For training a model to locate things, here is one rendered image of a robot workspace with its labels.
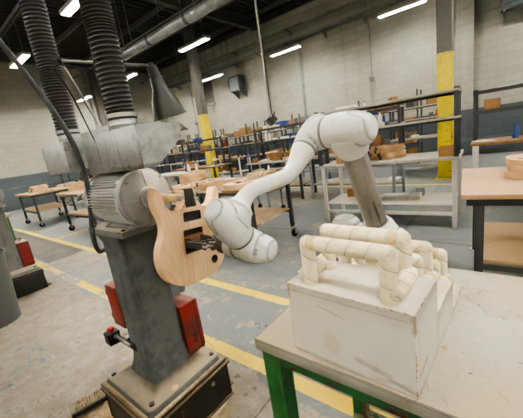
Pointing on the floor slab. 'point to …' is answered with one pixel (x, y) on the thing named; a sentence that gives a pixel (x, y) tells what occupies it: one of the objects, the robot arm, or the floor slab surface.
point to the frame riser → (212, 400)
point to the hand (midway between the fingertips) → (194, 240)
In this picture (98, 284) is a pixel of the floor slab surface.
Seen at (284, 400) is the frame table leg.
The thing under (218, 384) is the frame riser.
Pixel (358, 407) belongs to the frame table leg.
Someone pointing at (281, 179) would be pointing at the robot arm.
